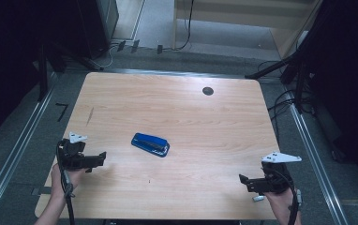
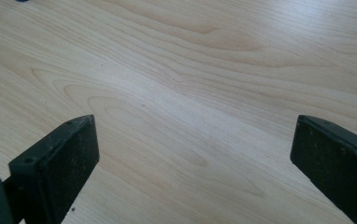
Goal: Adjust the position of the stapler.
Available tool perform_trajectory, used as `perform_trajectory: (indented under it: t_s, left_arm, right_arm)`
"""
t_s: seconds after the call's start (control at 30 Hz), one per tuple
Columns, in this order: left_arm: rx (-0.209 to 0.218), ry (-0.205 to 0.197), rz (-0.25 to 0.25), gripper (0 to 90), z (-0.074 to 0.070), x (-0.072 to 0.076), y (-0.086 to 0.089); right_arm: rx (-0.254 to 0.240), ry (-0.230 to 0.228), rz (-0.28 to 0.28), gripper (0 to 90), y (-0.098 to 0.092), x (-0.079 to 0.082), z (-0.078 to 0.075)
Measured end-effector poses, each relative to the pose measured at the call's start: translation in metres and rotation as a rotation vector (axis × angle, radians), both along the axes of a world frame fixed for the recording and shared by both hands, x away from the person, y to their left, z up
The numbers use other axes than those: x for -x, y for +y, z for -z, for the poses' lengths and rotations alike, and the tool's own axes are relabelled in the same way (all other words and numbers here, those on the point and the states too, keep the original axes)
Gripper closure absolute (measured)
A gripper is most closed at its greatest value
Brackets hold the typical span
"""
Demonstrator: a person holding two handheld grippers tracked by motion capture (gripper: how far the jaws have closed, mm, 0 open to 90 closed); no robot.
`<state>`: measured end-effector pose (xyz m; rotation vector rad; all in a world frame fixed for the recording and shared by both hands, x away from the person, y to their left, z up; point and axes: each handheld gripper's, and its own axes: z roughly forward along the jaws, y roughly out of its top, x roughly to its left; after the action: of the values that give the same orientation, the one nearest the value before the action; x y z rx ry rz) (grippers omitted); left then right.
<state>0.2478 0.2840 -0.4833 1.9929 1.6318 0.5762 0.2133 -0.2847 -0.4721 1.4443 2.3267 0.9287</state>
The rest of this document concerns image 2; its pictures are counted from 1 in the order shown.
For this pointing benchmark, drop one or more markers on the blue stapler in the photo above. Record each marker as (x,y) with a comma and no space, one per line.
(22,0)

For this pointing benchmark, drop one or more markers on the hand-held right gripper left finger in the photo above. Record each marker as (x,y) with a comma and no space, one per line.
(58,161)

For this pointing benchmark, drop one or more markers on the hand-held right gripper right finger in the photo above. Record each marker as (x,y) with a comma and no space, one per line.
(335,168)

